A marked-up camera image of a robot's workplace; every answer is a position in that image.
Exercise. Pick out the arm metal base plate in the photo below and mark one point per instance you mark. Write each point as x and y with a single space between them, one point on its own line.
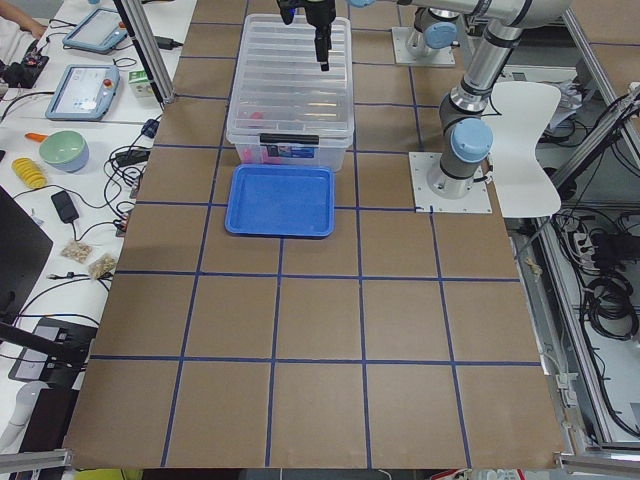
435 192
410 49

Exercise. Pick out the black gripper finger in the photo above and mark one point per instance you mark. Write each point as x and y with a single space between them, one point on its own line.
322 44

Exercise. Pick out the black monitor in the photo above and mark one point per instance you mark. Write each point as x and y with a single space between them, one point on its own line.
25 249

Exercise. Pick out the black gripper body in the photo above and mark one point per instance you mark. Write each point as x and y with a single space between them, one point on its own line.
317 11

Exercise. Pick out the blue plastic tray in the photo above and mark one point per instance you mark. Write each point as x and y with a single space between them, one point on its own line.
281 200

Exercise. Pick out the green and blue bowl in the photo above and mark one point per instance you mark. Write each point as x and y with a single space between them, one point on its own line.
67 151

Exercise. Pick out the aluminium frame post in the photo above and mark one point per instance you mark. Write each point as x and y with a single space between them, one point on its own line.
140 32

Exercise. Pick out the clear plastic storage box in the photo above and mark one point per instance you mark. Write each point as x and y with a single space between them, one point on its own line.
290 145

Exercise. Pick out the blue teach pendant tablet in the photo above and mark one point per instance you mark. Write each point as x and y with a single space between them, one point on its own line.
100 32
84 93

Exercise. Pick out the snack bag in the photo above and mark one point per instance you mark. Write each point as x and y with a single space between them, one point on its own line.
105 264
77 251

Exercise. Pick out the black power adapter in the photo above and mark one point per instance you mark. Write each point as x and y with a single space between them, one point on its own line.
64 207

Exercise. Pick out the yellow toy corn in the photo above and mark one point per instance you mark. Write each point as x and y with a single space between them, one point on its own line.
29 173

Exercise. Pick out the black box latch handle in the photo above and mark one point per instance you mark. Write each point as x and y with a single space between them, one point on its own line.
281 138

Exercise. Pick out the orange toy carrot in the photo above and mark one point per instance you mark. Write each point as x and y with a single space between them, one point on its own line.
36 137

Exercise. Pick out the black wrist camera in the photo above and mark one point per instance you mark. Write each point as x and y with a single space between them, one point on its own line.
287 10

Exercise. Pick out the green white carton box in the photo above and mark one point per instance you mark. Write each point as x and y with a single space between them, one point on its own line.
139 84

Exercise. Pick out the white plastic chair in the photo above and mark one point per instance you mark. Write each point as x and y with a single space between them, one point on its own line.
523 188

